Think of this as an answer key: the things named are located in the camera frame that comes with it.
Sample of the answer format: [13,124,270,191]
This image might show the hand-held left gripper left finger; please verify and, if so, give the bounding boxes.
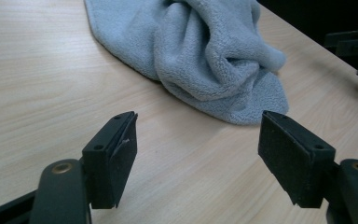
[81,110,139,210]

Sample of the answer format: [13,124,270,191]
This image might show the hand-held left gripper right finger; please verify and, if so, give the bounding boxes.
[257,110,337,209]

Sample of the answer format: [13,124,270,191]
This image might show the light blue towel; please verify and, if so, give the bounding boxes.
[83,0,290,126]

